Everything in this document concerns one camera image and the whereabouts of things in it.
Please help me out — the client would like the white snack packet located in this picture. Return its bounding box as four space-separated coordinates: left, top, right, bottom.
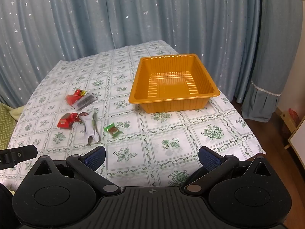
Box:
80 112 101 146

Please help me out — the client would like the pale yellow cloth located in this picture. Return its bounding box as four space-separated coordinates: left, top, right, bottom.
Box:
2 104 25 122

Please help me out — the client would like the blue starry curtain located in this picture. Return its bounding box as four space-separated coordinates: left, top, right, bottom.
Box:
0 0 262 106

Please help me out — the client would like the white wooden cabinet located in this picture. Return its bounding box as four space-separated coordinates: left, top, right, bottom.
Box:
287 117 305 170

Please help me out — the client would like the small wooden box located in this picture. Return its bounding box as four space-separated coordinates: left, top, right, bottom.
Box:
280 111 298 134

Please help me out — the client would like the orange plastic tray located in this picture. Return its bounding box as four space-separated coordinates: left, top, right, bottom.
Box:
129 54 220 113

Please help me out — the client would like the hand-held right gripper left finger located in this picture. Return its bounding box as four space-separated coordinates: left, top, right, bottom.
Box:
30 145 122 196

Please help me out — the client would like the blue lace-trimmed curtain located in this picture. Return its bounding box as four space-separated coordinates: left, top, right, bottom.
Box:
241 0 305 122

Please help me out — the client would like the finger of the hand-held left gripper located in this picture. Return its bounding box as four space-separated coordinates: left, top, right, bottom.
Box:
0 144 38 171

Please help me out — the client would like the grey transparent snack packet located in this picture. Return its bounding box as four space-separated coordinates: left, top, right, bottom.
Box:
73 93 98 110

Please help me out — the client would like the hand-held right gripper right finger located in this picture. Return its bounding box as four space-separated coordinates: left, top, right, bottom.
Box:
184 145 274 195

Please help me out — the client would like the green chevron cushion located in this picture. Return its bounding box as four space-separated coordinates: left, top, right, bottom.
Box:
0 102 18 149

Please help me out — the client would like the green candy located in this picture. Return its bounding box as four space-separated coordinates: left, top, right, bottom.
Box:
104 123 123 137

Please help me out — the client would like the floral tablecloth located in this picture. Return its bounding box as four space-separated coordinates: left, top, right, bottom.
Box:
0 40 267 191

